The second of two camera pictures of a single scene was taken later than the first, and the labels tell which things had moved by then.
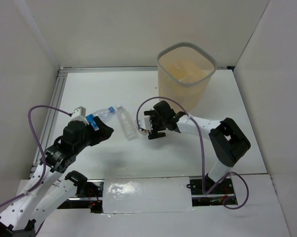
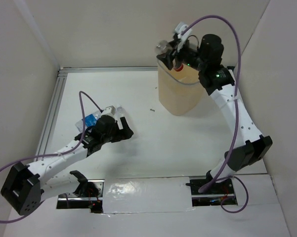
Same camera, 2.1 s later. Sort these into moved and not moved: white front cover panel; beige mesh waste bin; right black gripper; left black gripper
Moved: right black gripper; left black gripper
Not moved: white front cover panel; beige mesh waste bin
